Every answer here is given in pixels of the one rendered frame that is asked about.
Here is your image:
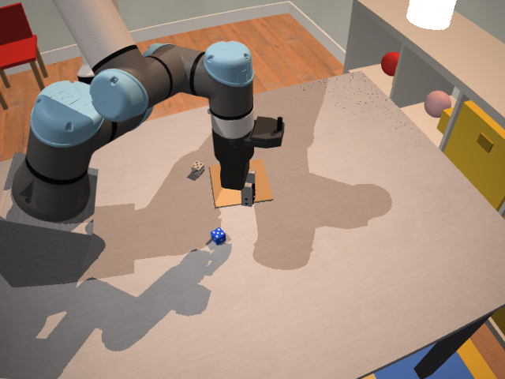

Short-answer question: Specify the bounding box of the orange flat mat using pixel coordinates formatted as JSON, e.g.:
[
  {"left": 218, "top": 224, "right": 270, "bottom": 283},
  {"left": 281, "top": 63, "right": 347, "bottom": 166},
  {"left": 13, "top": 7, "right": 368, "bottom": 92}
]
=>
[{"left": 210, "top": 159, "right": 274, "bottom": 208}]

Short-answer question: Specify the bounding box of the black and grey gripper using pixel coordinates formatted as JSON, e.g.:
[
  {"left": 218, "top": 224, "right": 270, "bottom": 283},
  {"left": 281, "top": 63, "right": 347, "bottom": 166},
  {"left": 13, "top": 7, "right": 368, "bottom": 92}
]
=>
[{"left": 208, "top": 107, "right": 285, "bottom": 207}]

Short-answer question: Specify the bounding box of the white die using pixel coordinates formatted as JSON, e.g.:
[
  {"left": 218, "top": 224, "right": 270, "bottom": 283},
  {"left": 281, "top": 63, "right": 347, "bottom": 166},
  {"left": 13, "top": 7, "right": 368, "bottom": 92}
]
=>
[{"left": 191, "top": 161, "right": 204, "bottom": 176}]

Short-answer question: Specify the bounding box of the blue die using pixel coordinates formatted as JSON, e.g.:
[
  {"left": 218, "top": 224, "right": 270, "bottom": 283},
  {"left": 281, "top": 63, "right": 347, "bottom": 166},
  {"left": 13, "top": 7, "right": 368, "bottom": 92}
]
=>
[{"left": 211, "top": 227, "right": 226, "bottom": 245}]

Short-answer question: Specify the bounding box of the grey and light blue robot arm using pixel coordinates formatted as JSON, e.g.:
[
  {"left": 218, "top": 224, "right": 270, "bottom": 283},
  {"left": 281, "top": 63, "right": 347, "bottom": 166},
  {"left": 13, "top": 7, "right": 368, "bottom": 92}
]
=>
[{"left": 12, "top": 0, "right": 254, "bottom": 222}]

